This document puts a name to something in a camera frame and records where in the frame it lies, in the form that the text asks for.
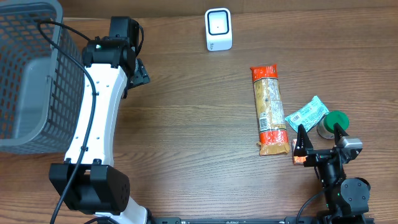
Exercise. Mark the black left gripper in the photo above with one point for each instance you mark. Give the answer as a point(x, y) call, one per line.
point(141, 76)

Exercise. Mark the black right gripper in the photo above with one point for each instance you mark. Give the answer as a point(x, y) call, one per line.
point(321, 157)

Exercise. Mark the green lid white jar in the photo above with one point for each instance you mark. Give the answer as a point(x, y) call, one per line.
point(325, 127)

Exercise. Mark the teal snack packet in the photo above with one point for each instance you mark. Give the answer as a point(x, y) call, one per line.
point(309, 115)

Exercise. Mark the small orange box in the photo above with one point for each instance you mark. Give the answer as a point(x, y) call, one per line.
point(296, 159)

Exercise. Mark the long orange noodle package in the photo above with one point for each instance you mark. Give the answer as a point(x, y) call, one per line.
point(273, 135)

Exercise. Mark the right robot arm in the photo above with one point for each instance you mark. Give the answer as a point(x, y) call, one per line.
point(346, 198)

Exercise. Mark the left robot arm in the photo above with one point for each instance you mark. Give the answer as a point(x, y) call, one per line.
point(86, 180)

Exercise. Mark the white barcode scanner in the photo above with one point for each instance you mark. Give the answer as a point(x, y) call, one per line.
point(218, 28)

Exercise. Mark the grey plastic mesh basket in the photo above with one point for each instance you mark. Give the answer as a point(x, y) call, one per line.
point(41, 89)

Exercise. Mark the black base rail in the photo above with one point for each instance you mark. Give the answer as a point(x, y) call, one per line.
point(286, 220)

